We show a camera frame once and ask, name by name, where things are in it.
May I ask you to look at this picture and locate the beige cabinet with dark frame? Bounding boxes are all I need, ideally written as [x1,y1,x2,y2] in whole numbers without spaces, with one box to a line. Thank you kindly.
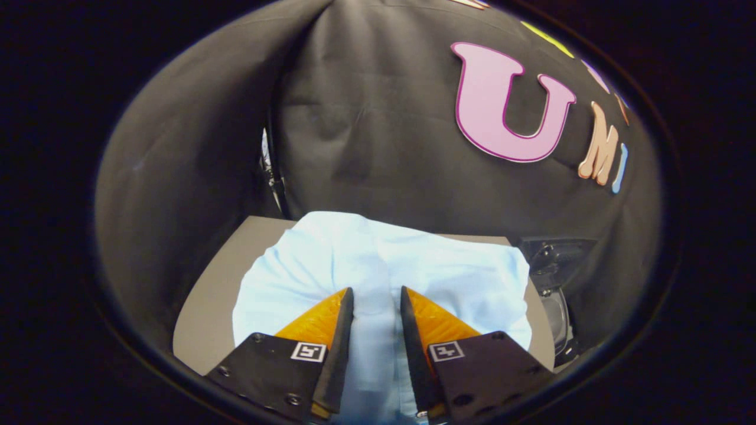
[172,215,556,378]

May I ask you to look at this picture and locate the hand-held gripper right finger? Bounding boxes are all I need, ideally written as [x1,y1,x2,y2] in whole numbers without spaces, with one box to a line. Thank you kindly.
[400,286,556,424]

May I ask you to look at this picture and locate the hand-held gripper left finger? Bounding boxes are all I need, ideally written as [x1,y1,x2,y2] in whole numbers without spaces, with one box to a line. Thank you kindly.
[205,287,355,423]

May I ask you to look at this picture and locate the black backdrop cloth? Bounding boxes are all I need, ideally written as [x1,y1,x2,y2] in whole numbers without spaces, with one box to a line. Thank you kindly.
[94,0,665,355]

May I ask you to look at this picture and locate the light blue shirt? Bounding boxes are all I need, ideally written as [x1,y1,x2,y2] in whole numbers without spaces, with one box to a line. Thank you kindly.
[232,211,533,425]

